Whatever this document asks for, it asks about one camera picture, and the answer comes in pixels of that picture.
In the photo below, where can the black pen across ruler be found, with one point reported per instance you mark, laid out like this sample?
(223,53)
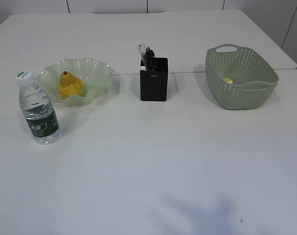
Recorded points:
(147,58)

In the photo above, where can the black pen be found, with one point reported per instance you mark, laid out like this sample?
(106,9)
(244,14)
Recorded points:
(153,63)
(149,58)

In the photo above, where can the clear plastic ruler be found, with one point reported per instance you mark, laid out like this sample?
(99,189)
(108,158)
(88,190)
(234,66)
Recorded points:
(142,50)

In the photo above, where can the yellow pear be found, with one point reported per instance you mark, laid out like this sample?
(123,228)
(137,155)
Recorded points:
(69,85)

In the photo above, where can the clear water bottle green label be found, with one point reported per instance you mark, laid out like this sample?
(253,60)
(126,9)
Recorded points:
(37,109)

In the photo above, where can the black square pen holder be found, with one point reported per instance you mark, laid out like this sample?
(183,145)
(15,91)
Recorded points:
(153,84)

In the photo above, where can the green wavy glass plate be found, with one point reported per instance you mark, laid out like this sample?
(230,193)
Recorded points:
(94,74)

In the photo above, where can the green woven plastic basket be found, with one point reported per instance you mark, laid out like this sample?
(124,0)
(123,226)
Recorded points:
(254,80)

